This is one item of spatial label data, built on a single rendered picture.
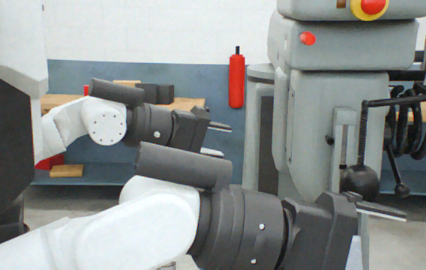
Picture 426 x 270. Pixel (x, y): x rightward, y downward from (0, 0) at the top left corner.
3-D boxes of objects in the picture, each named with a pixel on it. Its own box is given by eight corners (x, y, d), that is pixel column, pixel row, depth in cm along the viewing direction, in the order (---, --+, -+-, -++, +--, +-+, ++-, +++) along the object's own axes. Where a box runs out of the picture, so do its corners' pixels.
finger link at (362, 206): (409, 223, 62) (352, 210, 61) (392, 215, 65) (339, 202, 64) (413, 208, 62) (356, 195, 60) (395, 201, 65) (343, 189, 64)
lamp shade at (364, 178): (358, 205, 107) (360, 172, 106) (330, 193, 113) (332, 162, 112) (388, 199, 111) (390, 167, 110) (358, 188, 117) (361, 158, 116)
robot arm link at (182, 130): (198, 175, 111) (140, 166, 106) (183, 157, 120) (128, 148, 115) (217, 114, 109) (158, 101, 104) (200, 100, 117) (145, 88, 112)
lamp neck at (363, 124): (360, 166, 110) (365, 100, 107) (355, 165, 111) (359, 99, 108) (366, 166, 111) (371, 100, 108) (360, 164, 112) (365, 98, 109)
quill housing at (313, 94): (387, 217, 128) (400, 69, 120) (289, 212, 128) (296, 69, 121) (366, 189, 146) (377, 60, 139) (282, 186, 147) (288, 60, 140)
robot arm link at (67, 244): (208, 247, 53) (61, 316, 51) (190, 222, 62) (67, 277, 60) (184, 184, 52) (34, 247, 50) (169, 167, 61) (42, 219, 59)
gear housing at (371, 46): (416, 70, 117) (424, 16, 115) (289, 70, 118) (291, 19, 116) (374, 55, 150) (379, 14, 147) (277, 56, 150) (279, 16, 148)
